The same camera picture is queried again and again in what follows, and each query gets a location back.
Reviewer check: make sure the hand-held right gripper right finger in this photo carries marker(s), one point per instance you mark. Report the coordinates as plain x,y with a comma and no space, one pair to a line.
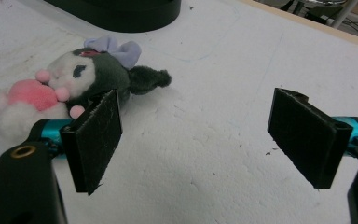
307,140

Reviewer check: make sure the black and white plush toy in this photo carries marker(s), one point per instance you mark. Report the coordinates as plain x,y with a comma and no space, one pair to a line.
84,74

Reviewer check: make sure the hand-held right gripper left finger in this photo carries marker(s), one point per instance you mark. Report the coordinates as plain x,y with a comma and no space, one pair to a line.
96,140

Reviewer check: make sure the white metal stand leg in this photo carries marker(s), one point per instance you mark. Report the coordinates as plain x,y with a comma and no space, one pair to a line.
345,12

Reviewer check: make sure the black round base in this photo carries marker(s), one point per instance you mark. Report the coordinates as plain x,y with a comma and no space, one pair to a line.
121,14

